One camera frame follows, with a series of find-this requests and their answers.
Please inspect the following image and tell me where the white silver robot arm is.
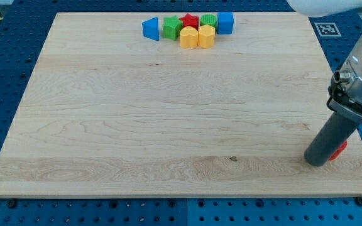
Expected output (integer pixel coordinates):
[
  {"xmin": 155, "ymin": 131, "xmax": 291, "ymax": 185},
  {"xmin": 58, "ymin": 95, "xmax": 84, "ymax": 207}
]
[{"xmin": 288, "ymin": 0, "xmax": 362, "ymax": 127}]

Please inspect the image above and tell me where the green circle block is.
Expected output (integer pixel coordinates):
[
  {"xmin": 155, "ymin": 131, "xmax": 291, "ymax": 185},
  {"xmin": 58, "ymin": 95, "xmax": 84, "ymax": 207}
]
[{"xmin": 200, "ymin": 14, "xmax": 217, "ymax": 29}]

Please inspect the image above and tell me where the red circle block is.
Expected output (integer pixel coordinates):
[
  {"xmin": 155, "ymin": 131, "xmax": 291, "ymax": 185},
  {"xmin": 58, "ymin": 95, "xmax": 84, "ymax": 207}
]
[{"xmin": 329, "ymin": 141, "xmax": 348, "ymax": 161}]

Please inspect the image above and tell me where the light wooden board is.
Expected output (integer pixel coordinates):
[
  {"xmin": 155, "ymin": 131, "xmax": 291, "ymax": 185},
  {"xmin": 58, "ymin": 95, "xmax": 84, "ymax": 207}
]
[{"xmin": 0, "ymin": 13, "xmax": 362, "ymax": 198}]

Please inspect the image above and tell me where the yellow heart block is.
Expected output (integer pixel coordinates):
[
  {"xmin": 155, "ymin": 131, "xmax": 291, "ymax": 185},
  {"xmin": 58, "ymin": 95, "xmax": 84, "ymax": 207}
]
[{"xmin": 180, "ymin": 26, "xmax": 199, "ymax": 48}]

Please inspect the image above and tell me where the yellow hexagon block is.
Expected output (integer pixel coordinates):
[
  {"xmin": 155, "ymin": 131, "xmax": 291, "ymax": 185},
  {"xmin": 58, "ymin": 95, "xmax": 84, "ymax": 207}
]
[{"xmin": 198, "ymin": 24, "xmax": 216, "ymax": 48}]

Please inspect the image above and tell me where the green star block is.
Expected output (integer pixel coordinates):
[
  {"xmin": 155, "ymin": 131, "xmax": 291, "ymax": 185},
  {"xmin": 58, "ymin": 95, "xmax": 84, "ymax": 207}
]
[{"xmin": 163, "ymin": 16, "xmax": 183, "ymax": 41}]

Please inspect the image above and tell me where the blue triangle block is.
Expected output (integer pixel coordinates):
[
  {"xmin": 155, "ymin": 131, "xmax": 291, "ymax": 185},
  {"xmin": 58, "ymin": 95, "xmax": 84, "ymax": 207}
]
[{"xmin": 141, "ymin": 17, "xmax": 160, "ymax": 41}]

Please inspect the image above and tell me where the red star block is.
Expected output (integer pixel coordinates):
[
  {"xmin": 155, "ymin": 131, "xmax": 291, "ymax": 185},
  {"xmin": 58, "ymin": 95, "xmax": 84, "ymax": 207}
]
[{"xmin": 179, "ymin": 13, "xmax": 199, "ymax": 30}]

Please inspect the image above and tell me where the blue cube block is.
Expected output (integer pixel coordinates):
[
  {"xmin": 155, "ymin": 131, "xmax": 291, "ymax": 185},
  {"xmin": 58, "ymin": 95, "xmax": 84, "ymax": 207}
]
[{"xmin": 217, "ymin": 12, "xmax": 234, "ymax": 35}]

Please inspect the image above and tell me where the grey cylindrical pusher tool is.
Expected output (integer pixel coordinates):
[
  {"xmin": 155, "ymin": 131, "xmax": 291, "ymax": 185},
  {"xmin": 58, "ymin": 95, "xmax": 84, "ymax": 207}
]
[{"xmin": 304, "ymin": 112, "xmax": 359, "ymax": 166}]

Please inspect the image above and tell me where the white fiducial marker tag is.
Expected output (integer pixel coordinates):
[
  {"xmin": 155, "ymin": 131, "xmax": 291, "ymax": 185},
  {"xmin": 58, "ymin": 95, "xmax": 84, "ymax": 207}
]
[{"xmin": 314, "ymin": 22, "xmax": 341, "ymax": 37}]

